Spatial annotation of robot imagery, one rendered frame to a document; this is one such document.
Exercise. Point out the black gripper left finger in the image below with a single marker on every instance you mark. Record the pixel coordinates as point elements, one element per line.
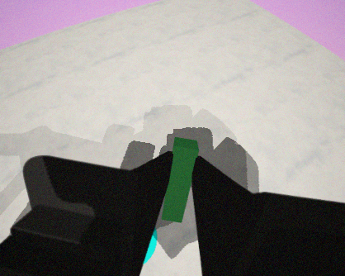
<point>131,197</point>

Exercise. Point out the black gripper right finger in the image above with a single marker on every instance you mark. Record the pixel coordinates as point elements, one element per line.
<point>232,223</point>

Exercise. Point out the cyan circle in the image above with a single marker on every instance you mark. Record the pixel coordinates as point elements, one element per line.
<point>152,247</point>

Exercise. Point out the green rectangular post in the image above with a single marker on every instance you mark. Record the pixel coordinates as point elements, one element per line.
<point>185,152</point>

